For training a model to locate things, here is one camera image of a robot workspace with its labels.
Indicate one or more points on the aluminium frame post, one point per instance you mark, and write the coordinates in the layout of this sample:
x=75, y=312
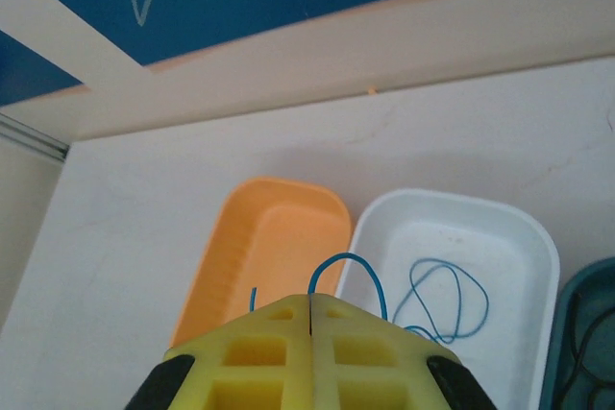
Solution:
x=29, y=136

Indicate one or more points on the white plastic bin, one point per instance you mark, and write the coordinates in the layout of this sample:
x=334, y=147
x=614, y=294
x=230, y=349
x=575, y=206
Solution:
x=504, y=285

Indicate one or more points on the dark teal plastic bin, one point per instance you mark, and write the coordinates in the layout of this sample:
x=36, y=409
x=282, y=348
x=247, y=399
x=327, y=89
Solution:
x=557, y=357

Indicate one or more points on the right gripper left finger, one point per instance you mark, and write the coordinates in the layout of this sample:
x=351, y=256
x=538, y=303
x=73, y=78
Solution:
x=298, y=371

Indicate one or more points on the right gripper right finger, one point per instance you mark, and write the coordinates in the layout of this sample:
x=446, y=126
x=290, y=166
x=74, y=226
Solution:
x=322, y=371

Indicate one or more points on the orange plastic bin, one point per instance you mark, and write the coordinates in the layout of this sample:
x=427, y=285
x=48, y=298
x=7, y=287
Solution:
x=288, y=237

